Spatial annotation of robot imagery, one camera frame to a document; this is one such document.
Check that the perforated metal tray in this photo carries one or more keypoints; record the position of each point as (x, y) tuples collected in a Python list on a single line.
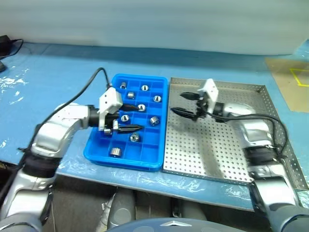
[(188, 149)]

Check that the small black upright part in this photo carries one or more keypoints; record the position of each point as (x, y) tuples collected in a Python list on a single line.
[(176, 207)]

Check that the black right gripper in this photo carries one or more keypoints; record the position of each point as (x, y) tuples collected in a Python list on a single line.
[(201, 107)]

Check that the brown flat mat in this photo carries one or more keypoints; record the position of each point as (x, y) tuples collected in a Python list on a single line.
[(285, 84)]

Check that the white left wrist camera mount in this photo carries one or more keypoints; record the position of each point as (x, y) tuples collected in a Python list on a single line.
[(108, 99)]

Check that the blue compartment tray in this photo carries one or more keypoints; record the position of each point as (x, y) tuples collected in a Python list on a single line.
[(149, 149)]

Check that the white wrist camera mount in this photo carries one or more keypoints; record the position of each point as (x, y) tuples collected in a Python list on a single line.
[(108, 99), (211, 93)]

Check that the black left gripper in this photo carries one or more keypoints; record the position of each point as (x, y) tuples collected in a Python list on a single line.
[(112, 118)]

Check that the black power adapter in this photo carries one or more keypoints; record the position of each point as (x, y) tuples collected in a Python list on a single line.
[(3, 46)]

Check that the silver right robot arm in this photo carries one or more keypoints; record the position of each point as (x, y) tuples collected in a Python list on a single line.
[(256, 133)]

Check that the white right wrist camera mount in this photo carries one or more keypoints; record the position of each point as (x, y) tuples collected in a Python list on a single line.
[(211, 93)]

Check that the dark grey rounded shape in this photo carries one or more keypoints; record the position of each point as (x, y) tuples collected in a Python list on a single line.
[(193, 210), (122, 210)]

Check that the blue-grey dome with silver emblem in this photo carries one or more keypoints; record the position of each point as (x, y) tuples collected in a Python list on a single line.
[(173, 226)]

